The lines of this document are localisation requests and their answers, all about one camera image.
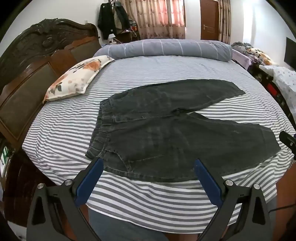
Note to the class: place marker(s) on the black flat screen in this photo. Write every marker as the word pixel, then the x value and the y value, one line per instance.
pixel 291 52

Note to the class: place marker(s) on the dark hanging clothes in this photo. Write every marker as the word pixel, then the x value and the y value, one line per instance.
pixel 111 18

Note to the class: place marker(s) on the person's grey clothing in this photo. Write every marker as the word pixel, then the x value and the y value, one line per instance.
pixel 120 227

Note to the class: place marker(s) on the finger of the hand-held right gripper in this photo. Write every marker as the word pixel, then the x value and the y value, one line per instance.
pixel 286 139

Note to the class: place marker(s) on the narrow beige patterned curtain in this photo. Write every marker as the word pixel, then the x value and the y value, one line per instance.
pixel 224 20

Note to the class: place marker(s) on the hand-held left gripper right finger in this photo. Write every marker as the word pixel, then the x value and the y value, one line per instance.
pixel 208 183

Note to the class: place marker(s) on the grey checked rolled quilt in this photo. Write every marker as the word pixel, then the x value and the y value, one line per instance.
pixel 161 47

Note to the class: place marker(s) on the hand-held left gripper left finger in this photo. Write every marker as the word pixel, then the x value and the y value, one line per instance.
pixel 90 183

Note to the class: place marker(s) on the dark grey denim pants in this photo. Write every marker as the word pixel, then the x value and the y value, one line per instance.
pixel 161 139

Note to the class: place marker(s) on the floral pillow with orange flowers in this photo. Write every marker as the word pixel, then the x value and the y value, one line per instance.
pixel 74 76

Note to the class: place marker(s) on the pink patterned curtain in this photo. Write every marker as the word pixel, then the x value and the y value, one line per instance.
pixel 157 16

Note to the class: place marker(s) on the white dotted blanket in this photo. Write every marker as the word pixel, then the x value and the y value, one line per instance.
pixel 284 81

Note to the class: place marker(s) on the grey white striped bed sheet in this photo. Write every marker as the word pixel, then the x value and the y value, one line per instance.
pixel 69 129

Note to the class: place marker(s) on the carved dark wooden headboard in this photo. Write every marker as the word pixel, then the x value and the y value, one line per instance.
pixel 30 76

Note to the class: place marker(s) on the lilac cloth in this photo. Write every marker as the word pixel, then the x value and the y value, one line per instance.
pixel 240 58

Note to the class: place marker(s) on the cluttered dark side table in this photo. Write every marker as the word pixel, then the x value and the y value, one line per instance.
pixel 126 37

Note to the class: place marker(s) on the green white packet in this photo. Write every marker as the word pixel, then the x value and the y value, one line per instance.
pixel 4 154

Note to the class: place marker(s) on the brown wooden door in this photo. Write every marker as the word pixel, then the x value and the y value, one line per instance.
pixel 209 20

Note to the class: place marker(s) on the brown wooden bed footboard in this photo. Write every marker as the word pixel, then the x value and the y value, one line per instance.
pixel 286 204

